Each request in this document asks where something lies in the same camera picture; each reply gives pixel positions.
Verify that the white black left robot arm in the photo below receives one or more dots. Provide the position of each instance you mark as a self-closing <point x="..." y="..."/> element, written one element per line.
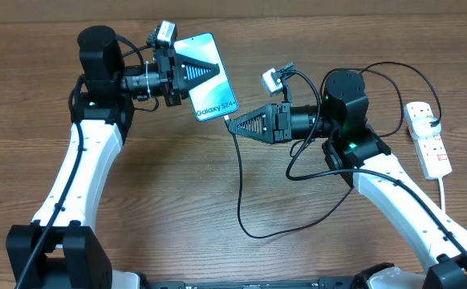
<point x="59" y="248"/>

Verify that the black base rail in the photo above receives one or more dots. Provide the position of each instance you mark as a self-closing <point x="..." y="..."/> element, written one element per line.
<point x="337" y="282"/>

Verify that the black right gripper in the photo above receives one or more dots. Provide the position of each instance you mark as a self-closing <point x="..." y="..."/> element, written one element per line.
<point x="278" y="133"/>

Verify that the white charger plug adapter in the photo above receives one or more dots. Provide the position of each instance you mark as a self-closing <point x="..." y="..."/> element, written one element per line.
<point x="424" y="127"/>

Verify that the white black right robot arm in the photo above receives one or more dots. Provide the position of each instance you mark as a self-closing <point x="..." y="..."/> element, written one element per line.
<point x="354" y="151"/>

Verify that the white power strip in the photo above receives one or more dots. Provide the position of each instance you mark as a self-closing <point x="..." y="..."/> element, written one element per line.
<point x="431" y="153"/>

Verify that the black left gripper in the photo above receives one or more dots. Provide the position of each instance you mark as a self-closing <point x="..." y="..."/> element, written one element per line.
<point x="175" y="95"/>

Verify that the blue Galaxy smartphone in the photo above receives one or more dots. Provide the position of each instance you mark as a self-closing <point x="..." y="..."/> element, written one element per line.
<point x="215" y="97"/>

